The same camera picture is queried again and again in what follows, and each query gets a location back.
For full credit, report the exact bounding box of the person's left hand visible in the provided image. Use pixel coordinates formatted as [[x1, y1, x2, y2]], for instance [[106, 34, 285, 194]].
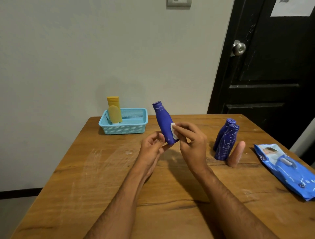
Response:
[[139, 131, 174, 173]]

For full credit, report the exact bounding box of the person's right hand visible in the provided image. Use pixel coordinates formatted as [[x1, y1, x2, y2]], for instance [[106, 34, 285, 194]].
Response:
[[173, 122, 208, 177]]

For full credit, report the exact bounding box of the white wipe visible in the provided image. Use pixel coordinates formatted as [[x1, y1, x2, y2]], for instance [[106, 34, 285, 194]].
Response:
[[170, 122, 179, 140]]

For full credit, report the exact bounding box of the blue plastic basket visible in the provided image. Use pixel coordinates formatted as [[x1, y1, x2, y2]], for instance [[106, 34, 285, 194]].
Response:
[[98, 108, 149, 135]]

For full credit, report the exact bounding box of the small blue patterned bottle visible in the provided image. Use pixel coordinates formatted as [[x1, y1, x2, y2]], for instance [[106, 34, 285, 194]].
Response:
[[152, 100, 179, 145]]

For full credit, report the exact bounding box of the peach pink bottle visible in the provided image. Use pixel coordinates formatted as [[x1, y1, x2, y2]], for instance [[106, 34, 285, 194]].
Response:
[[227, 141, 246, 168]]

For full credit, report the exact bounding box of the pale yellow rounded bottle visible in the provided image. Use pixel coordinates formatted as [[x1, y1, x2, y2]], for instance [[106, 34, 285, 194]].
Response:
[[107, 105, 121, 124]]

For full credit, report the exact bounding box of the yellow capped bottle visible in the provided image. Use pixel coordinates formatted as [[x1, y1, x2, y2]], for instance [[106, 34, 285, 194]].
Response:
[[106, 96, 123, 123]]

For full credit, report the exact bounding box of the blue wet wipes pack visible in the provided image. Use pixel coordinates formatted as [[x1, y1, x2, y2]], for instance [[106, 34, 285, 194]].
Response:
[[254, 143, 315, 202]]

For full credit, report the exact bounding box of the person's left forearm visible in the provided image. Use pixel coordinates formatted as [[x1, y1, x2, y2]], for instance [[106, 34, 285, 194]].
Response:
[[83, 165, 158, 239]]

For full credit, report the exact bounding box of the person's right forearm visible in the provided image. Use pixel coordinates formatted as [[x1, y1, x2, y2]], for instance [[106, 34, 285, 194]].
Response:
[[194, 167, 279, 239]]

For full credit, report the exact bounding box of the wooden table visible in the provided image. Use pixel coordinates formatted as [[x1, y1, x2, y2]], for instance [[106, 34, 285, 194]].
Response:
[[11, 114, 315, 239]]

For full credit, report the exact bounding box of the silver door knob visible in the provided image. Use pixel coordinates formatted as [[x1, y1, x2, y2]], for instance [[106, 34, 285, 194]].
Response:
[[231, 40, 246, 57]]

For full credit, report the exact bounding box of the black panel door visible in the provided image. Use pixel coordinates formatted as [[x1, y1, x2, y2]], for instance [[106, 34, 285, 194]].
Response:
[[207, 0, 315, 149]]

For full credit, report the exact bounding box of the black open door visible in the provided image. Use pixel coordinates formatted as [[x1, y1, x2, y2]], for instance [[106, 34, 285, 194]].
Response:
[[300, 141, 315, 166]]

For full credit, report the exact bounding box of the black baseboard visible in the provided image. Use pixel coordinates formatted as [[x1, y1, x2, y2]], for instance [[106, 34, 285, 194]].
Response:
[[0, 187, 43, 199]]

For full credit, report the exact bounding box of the white paper sheet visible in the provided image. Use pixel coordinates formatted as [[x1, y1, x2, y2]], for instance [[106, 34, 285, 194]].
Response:
[[270, 0, 315, 17]]

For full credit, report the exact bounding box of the grey wall light switch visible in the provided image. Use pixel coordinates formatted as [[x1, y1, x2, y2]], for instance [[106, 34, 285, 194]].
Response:
[[166, 0, 192, 8]]

